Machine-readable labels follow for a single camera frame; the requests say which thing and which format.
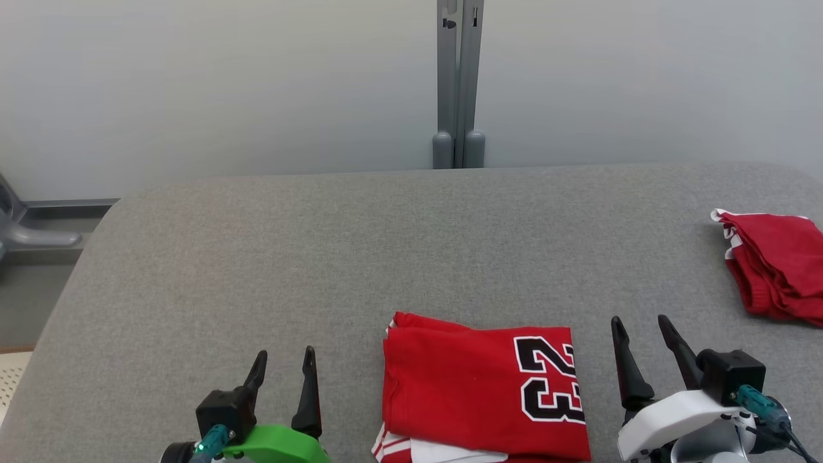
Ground white perforated laundry basket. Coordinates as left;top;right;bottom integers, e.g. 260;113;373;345
0;350;33;429

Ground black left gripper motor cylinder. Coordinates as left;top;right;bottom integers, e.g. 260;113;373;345
159;440;197;463

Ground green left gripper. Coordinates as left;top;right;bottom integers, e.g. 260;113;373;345
221;345;330;463

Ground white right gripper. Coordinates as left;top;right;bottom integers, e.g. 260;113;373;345
610;314;761;463

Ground teal camera connector cable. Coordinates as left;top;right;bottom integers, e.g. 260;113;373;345
736;384;823;463
189;424;236;463

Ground red shorts with white trim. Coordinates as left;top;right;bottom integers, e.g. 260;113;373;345
710;208;823;328

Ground teal right camera connector cable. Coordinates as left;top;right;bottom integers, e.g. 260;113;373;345
736;384;823;463

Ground grey metal frame foot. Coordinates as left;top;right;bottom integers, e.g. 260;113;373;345
0;174;120;262

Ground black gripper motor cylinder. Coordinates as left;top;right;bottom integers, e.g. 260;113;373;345
159;440;197;463
751;397;794;455

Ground teal left camera connector cable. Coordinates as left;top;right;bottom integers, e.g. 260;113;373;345
189;424;236;463

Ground red jersey with white sleeves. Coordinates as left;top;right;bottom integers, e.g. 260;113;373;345
371;311;593;463

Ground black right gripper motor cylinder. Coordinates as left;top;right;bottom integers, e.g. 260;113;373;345
751;397;794;455

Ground grey partition post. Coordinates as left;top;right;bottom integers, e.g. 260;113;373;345
431;0;487;170

